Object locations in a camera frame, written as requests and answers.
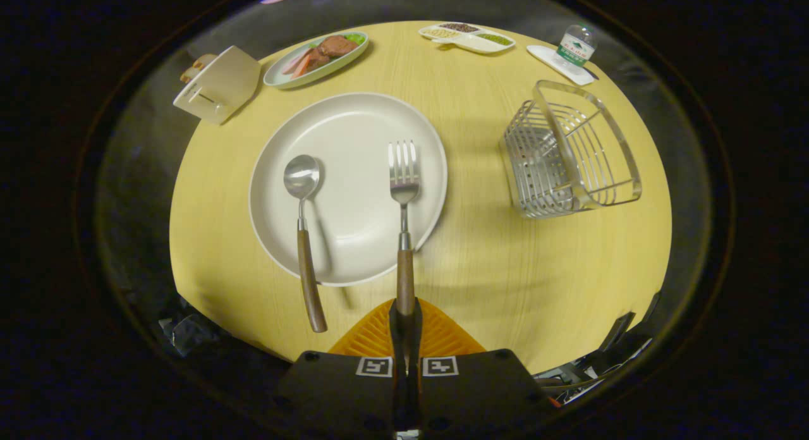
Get wooden handle metal fork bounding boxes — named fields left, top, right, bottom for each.
left=387, top=140, right=421, bottom=316

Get round white plate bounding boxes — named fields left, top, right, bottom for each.
left=248, top=92, right=448, bottom=287

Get cable bundle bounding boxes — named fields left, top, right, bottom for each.
left=537, top=291, right=661, bottom=406

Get dark plastic bag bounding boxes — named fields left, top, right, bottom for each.
left=158, top=295, right=228, bottom=358

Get pale green food plate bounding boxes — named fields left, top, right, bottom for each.
left=263, top=31, right=370, bottom=90

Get pale pink sausage slice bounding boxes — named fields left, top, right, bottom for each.
left=283, top=47, right=312, bottom=75

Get cream toaster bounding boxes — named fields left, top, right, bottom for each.
left=173, top=46, right=262, bottom=125

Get white square coaster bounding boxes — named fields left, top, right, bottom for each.
left=526, top=45, right=596, bottom=87

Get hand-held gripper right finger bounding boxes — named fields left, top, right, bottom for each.
left=406, top=299, right=550, bottom=437

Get brown meat slices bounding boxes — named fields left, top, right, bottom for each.
left=303, top=35, right=359, bottom=73

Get clear cutlery holder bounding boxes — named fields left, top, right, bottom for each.
left=501, top=80, right=643, bottom=219

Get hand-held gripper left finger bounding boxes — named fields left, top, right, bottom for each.
left=278, top=299, right=406, bottom=437

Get wooden handle metal spoon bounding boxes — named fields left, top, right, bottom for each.
left=284, top=154, right=328, bottom=333

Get white divided bean dish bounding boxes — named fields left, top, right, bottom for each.
left=418, top=22, right=516, bottom=54

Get clear plastic water bottle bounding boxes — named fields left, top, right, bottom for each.
left=556, top=25, right=598, bottom=68

